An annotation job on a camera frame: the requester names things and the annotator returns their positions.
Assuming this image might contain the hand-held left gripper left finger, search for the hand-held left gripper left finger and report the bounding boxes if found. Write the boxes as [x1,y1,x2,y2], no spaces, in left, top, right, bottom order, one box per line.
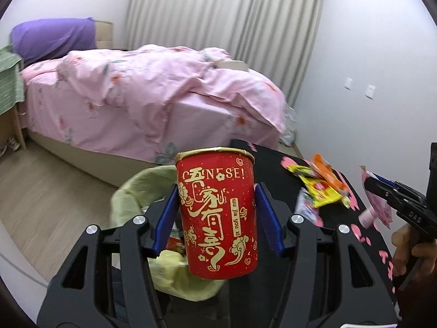
[36,184,180,328]

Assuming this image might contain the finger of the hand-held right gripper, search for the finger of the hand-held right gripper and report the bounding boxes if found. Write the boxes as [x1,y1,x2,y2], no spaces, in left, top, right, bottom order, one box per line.
[374,174,426,200]
[364,178,427,217]

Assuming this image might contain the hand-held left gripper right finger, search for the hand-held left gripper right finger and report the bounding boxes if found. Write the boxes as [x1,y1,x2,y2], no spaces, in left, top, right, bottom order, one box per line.
[254,183,398,328]

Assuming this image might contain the light pink wrapper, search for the light pink wrapper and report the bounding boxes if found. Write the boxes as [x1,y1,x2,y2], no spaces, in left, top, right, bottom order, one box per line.
[360,166,395,229]

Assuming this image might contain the silver colourful printed wrapper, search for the silver colourful printed wrapper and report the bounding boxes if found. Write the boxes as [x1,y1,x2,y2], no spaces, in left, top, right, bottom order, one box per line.
[294,188,320,222]

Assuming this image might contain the bin with yellow liner bag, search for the bin with yellow liner bag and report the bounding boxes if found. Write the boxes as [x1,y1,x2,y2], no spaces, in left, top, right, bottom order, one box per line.
[110,166,228,301]

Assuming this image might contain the red paper cup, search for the red paper cup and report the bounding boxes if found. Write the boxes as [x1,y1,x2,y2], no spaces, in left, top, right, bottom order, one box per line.
[174,147,258,280]

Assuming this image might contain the yellow snack wrapper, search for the yellow snack wrapper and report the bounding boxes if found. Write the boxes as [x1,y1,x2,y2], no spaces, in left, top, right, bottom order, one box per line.
[286,164,342,208]

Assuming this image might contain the person's right hand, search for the person's right hand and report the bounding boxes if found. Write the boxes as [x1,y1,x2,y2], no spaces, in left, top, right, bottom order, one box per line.
[391,227,437,277]

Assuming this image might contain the pink bottle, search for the pink bottle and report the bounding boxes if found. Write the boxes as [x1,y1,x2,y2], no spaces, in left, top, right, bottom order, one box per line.
[358,208,376,228]

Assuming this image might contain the orange snack wrapper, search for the orange snack wrapper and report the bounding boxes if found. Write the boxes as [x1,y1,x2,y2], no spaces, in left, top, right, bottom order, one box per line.
[311,153,350,195]

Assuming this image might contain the white plastic bag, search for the white plastic bag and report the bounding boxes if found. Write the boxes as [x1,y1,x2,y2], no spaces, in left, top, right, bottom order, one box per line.
[280,106,297,146]

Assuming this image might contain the bed with pink sheet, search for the bed with pink sheet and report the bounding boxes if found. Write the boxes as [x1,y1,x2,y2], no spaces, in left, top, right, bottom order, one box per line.
[17,60,287,188]

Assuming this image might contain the pink floral duvet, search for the pink floral duvet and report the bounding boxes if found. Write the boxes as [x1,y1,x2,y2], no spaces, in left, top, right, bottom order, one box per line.
[56,44,287,144]

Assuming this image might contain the white sneakers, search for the white sneakers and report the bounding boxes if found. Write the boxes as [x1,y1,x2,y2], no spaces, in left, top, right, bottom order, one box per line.
[0,137,19,156]

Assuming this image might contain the wooden nightstand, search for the wooden nightstand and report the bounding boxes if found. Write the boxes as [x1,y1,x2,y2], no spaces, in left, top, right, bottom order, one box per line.
[0,104,28,156]

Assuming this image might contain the beige headboard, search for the beige headboard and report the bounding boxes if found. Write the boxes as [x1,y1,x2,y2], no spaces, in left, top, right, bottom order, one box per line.
[94,20,115,49]

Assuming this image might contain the green checked cloth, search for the green checked cloth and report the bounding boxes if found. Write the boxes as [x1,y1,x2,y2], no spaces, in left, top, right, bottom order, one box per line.
[0,46,25,115]

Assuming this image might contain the purple pillow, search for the purple pillow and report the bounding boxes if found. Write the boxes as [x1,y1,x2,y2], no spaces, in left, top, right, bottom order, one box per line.
[10,17,97,67]

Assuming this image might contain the white ribbed curtain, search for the white ribbed curtain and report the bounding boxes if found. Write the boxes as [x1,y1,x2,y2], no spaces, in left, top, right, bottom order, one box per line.
[125,0,326,110]

